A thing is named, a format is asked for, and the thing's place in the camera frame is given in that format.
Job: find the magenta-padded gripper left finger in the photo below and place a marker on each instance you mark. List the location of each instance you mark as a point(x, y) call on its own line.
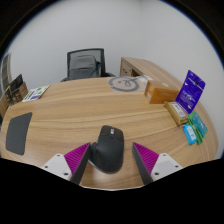
point(55, 163)

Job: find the orange cardboard box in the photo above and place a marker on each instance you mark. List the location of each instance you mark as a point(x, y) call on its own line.
point(161, 91)

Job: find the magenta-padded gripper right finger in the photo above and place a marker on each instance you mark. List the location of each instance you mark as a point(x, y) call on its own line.
point(165, 163)

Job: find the black mesh office chair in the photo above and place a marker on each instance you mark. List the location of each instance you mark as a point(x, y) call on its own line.
point(96, 52)

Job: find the dark grey mouse pad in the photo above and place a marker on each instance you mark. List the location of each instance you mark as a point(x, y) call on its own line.
point(18, 133)

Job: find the green wipes packet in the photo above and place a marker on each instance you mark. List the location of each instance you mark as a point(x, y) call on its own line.
point(200, 125)

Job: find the tan flat box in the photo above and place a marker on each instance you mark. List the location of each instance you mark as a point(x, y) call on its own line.
point(176, 111)

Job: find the large brown cardboard box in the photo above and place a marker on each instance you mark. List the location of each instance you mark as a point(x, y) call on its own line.
point(19, 94)

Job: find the blue wipes packet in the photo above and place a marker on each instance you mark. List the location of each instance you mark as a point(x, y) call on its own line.
point(190, 134)

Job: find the black cardboard box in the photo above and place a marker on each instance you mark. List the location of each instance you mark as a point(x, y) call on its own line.
point(16, 83)

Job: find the purple printed card package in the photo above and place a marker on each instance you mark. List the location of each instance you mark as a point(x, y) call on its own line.
point(190, 91)

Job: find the clear plastic bag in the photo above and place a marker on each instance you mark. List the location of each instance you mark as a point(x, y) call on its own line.
point(145, 77)

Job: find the grey backpack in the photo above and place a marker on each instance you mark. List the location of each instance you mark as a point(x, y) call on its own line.
point(83, 66)

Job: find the black computer mouse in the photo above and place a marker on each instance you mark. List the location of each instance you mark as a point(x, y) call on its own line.
point(108, 150)

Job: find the wooden side desk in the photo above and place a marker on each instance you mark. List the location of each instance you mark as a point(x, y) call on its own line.
point(148, 67)

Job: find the round grey printed disc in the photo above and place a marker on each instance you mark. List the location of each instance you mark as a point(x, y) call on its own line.
point(115, 87)

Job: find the wooden shelf unit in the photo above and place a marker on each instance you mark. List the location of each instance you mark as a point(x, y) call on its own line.
point(6, 71)

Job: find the white sheet with coloured shapes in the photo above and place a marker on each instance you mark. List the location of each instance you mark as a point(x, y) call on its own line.
point(35, 93)

